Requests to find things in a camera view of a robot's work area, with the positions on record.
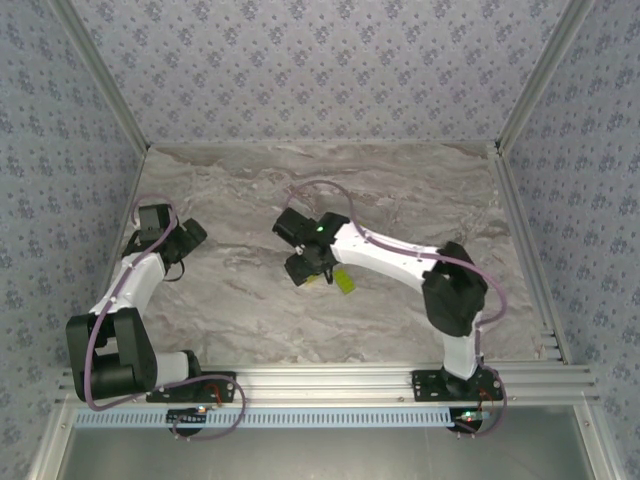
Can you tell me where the aluminium frame post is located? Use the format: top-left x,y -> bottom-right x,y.
49,0 -> 152,152
493,0 -> 596,152

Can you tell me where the grey sheet metal panel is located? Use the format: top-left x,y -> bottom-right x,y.
37,404 -> 616,480

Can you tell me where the perforated cable tray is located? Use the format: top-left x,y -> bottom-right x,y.
73,407 -> 454,430

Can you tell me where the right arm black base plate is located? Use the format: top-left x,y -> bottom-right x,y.
410,368 -> 501,404

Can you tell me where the aluminium side frame rail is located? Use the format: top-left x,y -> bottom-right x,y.
492,144 -> 572,366

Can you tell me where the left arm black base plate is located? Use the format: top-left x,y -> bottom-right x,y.
145,370 -> 239,404

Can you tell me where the wide aluminium frame rail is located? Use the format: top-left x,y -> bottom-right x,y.
57,364 -> 601,406

